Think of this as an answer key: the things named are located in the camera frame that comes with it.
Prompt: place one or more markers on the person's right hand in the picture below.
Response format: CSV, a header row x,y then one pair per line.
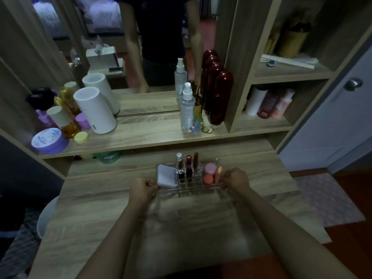
x,y
238,180

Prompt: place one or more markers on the person's left hand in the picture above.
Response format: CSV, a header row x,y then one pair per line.
x,y
142,190

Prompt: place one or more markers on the person's right fingers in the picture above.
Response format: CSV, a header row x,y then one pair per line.
x,y
228,178

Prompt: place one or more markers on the person's left fingers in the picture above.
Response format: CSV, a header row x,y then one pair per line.
x,y
152,184

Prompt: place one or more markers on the clear acrylic makeup organizer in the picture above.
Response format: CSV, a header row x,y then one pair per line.
x,y
193,187

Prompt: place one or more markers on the person's left forearm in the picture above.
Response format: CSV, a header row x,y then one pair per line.
x,y
119,244

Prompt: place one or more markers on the person's right forearm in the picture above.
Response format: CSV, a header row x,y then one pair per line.
x,y
287,238

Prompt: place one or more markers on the orange makeup sponge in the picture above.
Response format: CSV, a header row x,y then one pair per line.
x,y
218,174

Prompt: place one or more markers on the white square compact case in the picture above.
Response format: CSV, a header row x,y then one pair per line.
x,y
166,176

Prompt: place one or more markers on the coral round makeup jar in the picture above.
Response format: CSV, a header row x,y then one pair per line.
x,y
207,179

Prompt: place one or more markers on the silver capped lipstick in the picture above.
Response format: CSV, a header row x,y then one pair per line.
x,y
179,164

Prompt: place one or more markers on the brown red lipstick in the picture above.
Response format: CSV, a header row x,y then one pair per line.
x,y
196,161

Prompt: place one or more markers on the dark red lipstick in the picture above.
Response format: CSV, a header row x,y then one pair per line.
x,y
189,165

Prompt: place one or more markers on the green jar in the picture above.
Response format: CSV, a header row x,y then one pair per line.
x,y
108,157

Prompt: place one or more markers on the small round green lid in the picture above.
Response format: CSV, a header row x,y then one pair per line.
x,y
207,129

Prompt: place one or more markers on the clear spray bottle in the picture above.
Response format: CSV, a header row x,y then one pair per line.
x,y
187,110

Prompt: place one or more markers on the tall dark red bottle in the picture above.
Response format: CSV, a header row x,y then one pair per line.
x,y
221,97

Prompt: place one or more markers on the white lotion bottle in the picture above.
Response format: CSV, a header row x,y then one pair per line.
x,y
256,101

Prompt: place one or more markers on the dark red lotion bottle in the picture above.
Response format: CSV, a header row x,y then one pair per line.
x,y
268,106

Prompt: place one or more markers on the small yellow jar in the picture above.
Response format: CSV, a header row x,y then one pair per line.
x,y
81,137

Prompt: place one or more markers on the pink lotion bottle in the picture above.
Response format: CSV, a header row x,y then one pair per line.
x,y
282,104

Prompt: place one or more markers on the white cylindrical appliance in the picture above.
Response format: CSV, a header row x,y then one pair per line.
x,y
96,111

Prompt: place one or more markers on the small purple bottle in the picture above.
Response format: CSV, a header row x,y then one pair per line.
x,y
83,121

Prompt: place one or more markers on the pale patterned rug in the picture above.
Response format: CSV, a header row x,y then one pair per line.
x,y
328,197

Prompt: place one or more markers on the amber bottle with white cap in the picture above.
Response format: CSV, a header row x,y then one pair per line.
x,y
64,122

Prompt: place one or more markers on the white door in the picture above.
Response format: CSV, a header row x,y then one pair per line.
x,y
325,127

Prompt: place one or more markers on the purple cream jar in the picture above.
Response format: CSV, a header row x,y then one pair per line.
x,y
49,141

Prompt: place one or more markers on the golden bottle with pale cap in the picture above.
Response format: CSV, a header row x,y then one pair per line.
x,y
69,98

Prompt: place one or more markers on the small blue round tin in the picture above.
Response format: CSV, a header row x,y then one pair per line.
x,y
270,63

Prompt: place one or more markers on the lilac pump bottle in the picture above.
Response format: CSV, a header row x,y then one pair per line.
x,y
45,119

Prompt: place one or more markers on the white sticks bundle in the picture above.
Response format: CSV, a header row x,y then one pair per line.
x,y
290,61

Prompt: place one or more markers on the wooden vanity shelf unit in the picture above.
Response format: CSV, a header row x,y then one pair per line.
x,y
247,40

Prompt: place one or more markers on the black capped bottle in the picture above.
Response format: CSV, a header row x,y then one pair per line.
x,y
40,98

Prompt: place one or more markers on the vanity mirror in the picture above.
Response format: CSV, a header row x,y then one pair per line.
x,y
157,31

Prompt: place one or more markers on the brown gold jar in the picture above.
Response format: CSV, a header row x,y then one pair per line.
x,y
292,39

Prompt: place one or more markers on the silver door knob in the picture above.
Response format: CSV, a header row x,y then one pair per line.
x,y
352,84

